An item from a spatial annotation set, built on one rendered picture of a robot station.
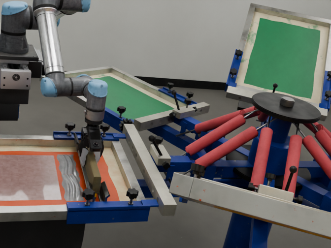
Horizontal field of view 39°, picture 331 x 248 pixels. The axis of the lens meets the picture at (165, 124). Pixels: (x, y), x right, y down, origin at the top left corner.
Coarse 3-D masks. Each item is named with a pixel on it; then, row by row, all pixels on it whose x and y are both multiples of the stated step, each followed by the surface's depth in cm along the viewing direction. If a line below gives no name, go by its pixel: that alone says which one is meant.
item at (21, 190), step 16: (0, 176) 183; (16, 176) 185; (32, 176) 187; (48, 176) 189; (80, 176) 193; (0, 192) 173; (16, 192) 175; (32, 192) 176; (48, 192) 178; (64, 192) 180; (112, 192) 186
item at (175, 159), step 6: (174, 156) 205; (180, 156) 206; (186, 156) 207; (174, 162) 201; (180, 162) 202; (186, 162) 203; (162, 168) 200; (174, 168) 202; (180, 168) 203; (186, 168) 204
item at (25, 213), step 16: (0, 144) 204; (16, 144) 207; (32, 144) 209; (48, 144) 211; (64, 144) 213; (112, 144) 218; (128, 160) 205; (128, 176) 193; (0, 208) 159; (16, 208) 160; (32, 208) 162; (48, 208) 164; (64, 208) 165
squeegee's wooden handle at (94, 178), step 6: (90, 156) 188; (90, 162) 184; (96, 162) 185; (90, 168) 182; (96, 168) 180; (90, 174) 181; (96, 174) 176; (90, 180) 181; (96, 180) 175; (96, 186) 177; (96, 192) 178
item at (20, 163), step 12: (0, 156) 196; (12, 156) 198; (24, 156) 199; (36, 156) 201; (48, 156) 203; (0, 168) 188; (12, 168) 189; (24, 168) 191; (36, 168) 193; (48, 168) 194
